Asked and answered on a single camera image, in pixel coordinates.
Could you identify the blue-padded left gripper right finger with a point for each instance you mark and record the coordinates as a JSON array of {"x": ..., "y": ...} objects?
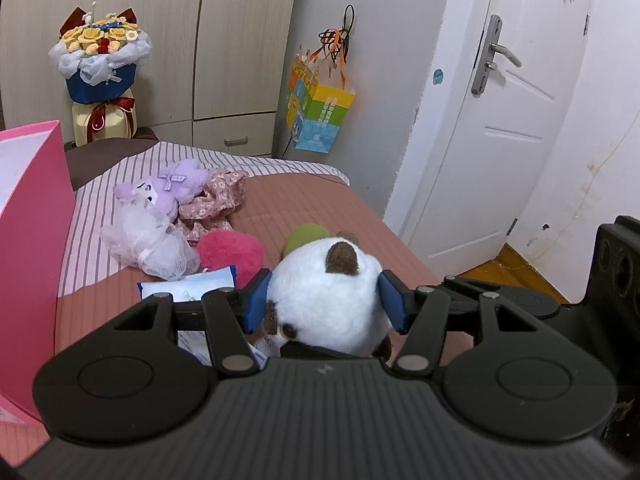
[{"x": 420, "y": 316}]

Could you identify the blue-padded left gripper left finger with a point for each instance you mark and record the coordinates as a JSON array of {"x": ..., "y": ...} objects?
[{"x": 230, "y": 315}]

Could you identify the pink fluffy pompom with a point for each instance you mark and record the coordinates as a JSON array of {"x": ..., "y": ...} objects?
[{"x": 219, "y": 249}]

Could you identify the white brown plush toy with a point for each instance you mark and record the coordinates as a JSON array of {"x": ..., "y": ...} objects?
[{"x": 325, "y": 294}]

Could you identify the green makeup sponge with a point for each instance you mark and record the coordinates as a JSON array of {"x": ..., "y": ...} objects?
[{"x": 302, "y": 235}]

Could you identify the white wipes pack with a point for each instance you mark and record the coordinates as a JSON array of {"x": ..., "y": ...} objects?
[{"x": 194, "y": 342}]

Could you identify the white tissue pack blue print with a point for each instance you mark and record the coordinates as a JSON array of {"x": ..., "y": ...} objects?
[{"x": 191, "y": 287}]

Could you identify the pink floral scrunchie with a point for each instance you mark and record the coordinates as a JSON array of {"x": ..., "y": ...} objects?
[{"x": 223, "y": 194}]

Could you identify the purple plush toy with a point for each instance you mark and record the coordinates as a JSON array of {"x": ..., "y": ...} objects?
[{"x": 173, "y": 187}]

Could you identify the colourful paper gift bag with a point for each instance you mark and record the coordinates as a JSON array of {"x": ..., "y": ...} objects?
[{"x": 319, "y": 94}]

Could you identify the pink cardboard box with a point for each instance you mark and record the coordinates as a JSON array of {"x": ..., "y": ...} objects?
[{"x": 37, "y": 204}]

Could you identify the white door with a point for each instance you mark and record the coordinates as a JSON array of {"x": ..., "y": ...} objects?
[{"x": 485, "y": 172}]

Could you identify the beige wardrobe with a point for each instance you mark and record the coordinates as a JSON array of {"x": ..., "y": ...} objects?
[{"x": 212, "y": 79}]

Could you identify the yellow flower bouquet blue wrap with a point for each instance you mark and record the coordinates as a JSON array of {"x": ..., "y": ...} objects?
[{"x": 98, "y": 60}]

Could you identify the silver door handle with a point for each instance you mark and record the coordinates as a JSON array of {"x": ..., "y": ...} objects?
[{"x": 485, "y": 63}]

